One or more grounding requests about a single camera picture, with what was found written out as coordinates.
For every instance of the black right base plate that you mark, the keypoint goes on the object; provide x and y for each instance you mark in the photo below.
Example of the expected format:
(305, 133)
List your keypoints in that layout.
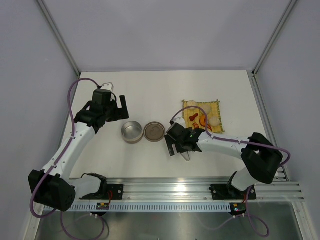
(223, 192)

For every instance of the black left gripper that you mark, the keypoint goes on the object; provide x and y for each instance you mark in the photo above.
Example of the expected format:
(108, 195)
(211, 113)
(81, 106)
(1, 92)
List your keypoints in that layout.
(122, 112)

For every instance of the left aluminium frame post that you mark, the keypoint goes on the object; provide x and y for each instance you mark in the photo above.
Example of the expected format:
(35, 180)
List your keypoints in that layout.
(43, 8)

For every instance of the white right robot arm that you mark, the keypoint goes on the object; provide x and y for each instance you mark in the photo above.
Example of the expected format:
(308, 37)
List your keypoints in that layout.
(261, 159)

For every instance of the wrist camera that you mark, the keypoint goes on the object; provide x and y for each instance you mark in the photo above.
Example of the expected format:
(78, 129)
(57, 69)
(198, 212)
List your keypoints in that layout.
(175, 131)
(104, 94)

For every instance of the white slotted cable duct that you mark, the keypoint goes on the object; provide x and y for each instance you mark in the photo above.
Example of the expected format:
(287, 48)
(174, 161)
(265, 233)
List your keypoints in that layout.
(153, 207)

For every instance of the round metal lunch box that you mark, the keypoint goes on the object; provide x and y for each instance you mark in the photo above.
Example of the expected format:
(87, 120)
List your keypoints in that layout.
(132, 132)

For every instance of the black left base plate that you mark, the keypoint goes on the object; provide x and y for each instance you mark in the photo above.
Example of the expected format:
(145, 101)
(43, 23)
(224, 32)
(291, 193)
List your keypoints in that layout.
(106, 191)

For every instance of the brown chicken drumstick toy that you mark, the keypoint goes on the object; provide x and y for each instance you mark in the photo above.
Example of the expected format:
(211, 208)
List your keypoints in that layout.
(193, 117)

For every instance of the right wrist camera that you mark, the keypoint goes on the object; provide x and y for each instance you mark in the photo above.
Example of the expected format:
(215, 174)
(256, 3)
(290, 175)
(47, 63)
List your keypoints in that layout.
(175, 131)

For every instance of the metal tongs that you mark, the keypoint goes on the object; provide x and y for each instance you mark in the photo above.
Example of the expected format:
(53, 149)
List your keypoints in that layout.
(186, 156)

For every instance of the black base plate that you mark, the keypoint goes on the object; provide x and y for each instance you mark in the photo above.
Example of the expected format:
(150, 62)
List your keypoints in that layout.
(223, 192)
(106, 191)

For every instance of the red sausage piece toy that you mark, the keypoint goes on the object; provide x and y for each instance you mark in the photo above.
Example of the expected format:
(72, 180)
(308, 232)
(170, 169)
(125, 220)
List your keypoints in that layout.
(195, 125)

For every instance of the yellow bamboo mat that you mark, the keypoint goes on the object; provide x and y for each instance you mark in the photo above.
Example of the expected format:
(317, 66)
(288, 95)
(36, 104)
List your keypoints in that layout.
(215, 111)

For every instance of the right aluminium frame post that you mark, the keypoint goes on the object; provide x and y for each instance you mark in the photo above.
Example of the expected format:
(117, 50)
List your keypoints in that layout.
(275, 35)

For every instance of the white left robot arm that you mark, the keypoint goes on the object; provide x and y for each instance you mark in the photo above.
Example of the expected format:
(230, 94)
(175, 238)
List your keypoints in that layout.
(51, 186)

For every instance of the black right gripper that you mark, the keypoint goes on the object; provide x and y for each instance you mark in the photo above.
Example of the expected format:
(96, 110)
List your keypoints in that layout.
(170, 141)

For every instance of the aluminium mounting rail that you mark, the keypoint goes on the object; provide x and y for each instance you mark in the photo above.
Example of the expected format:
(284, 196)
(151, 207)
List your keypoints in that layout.
(196, 189)

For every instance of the white steamed bun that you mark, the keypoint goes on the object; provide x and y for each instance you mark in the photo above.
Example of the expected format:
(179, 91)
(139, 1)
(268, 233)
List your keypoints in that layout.
(214, 121)
(191, 105)
(206, 108)

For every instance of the orange pumpkin slice toy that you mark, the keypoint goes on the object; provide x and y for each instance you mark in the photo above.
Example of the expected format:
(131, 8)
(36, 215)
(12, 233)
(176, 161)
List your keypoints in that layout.
(203, 122)

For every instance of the aluminium frame post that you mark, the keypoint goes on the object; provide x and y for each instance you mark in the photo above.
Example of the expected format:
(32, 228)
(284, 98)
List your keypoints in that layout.
(43, 8)
(275, 35)

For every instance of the round brown lunch box lid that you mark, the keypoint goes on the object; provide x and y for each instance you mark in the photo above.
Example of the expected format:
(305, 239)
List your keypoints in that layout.
(154, 131)

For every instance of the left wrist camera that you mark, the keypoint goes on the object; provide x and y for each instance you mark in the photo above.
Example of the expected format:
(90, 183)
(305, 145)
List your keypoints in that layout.
(104, 94)

